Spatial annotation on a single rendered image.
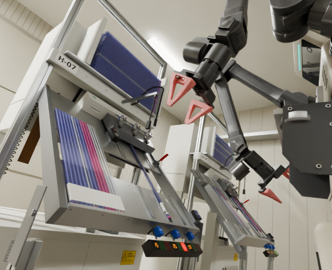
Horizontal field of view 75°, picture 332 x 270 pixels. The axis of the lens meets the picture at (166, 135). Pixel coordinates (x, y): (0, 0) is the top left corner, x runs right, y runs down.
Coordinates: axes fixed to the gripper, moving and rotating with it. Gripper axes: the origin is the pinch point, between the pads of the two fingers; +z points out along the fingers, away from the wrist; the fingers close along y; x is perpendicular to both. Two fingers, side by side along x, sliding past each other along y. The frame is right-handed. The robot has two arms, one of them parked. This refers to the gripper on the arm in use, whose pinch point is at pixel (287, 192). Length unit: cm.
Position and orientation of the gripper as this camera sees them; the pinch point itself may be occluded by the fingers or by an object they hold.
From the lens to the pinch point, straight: 95.8
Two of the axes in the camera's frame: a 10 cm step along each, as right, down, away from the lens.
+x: -0.1, -2.7, -9.6
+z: 6.8, 7.0, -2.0
